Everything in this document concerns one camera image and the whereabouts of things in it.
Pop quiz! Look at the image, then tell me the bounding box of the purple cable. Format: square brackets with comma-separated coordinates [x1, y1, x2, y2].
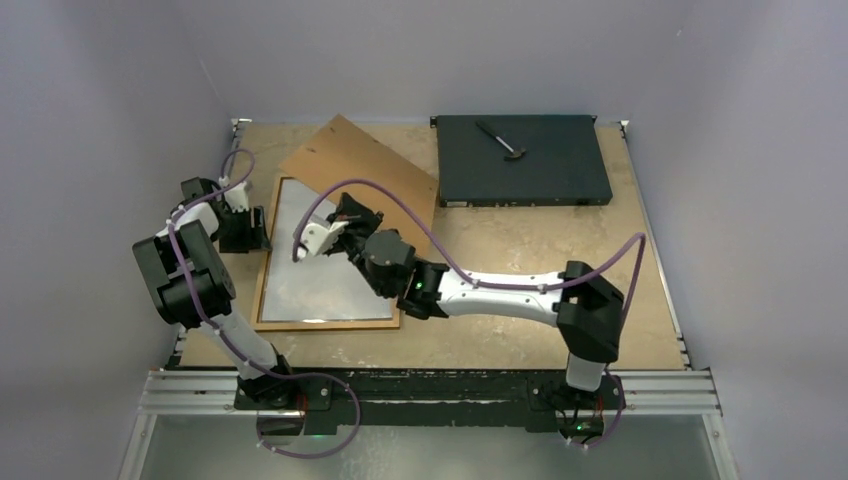
[291, 178, 647, 452]
[166, 148, 363, 461]

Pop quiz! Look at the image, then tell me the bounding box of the brown wooden picture frame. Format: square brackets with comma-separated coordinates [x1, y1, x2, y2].
[250, 174, 403, 333]

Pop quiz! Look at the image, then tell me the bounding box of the brown cardboard backing board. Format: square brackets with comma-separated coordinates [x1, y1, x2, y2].
[280, 115, 439, 255]

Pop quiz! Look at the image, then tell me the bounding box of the small black handled hammer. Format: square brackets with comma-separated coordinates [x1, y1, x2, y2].
[475, 120, 526, 162]

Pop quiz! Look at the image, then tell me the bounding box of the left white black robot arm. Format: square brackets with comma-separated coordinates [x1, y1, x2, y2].
[132, 177, 299, 409]

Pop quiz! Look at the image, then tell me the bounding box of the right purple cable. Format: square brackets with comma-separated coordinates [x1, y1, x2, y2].
[291, 178, 647, 452]

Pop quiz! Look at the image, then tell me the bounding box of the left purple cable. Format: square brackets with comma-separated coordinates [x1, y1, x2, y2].
[166, 148, 363, 461]

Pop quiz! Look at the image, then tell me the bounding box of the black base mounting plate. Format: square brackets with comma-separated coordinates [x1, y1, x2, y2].
[233, 368, 626, 435]

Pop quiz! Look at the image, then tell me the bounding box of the dark flat equipment case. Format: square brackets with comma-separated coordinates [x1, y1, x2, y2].
[430, 114, 613, 207]

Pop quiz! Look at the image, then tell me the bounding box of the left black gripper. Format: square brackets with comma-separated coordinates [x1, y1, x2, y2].
[211, 206, 270, 253]

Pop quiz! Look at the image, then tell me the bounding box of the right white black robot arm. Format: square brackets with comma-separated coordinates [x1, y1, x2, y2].
[301, 194, 627, 407]

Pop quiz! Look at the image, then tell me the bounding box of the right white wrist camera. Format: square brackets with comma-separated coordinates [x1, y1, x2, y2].
[293, 215, 350, 262]

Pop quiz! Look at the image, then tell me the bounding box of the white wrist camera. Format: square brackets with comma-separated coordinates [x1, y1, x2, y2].
[219, 176, 252, 213]
[293, 215, 350, 262]

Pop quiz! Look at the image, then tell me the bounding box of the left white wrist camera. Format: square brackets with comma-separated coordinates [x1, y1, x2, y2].
[219, 176, 252, 213]

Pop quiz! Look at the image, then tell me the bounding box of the glossy plant photo print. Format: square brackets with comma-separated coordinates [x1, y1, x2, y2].
[261, 178, 396, 324]

